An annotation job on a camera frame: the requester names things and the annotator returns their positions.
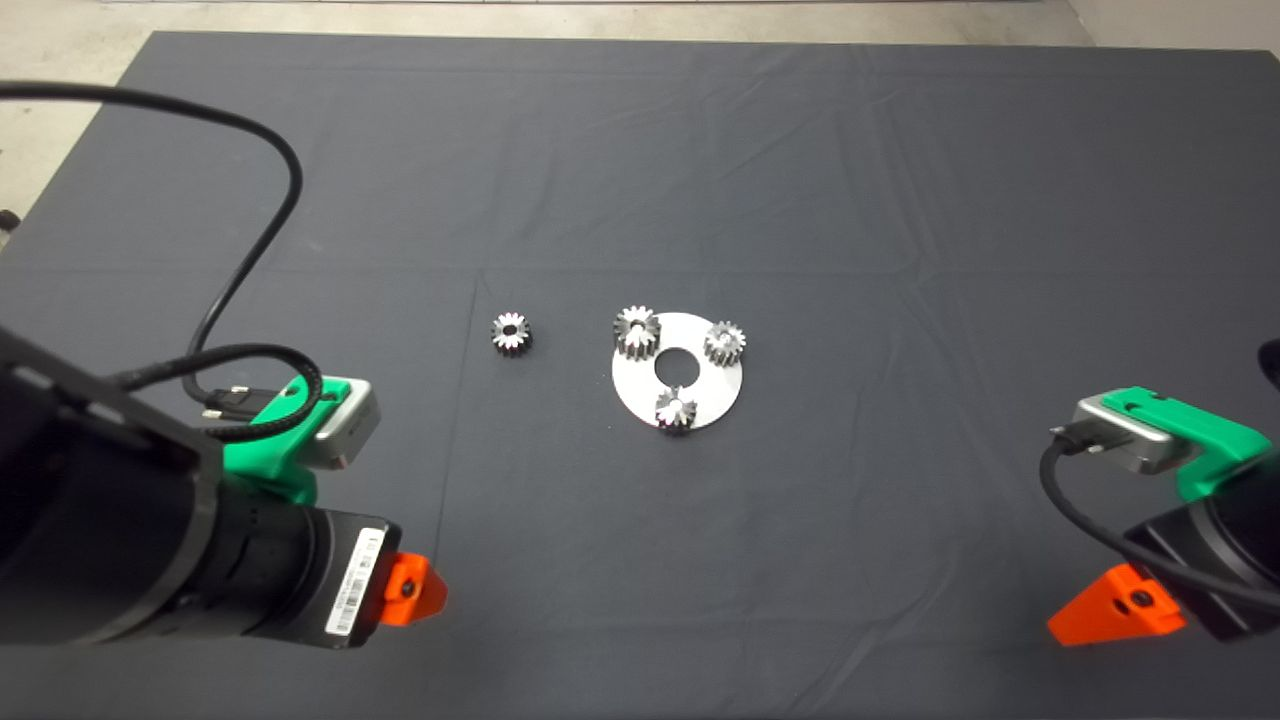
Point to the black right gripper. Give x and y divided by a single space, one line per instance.
1235 560

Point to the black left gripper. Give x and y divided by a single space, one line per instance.
310 575

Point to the small steel gear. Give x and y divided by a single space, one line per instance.
511 334
725 343
676 410

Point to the larger steel gear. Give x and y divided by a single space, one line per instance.
636 332

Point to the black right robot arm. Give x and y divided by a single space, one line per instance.
1270 365

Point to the round metal plate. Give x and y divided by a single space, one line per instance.
720 385

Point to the dark grey table cloth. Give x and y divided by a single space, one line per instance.
800 200

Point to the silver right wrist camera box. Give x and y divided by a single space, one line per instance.
1130 440

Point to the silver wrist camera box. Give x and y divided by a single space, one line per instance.
1130 440
350 430

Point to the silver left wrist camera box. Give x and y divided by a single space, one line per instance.
350 430

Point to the green left camera mount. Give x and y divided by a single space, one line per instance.
270 450

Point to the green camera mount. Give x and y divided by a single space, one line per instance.
270 450
1200 425

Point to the green right camera mount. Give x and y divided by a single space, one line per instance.
1200 425

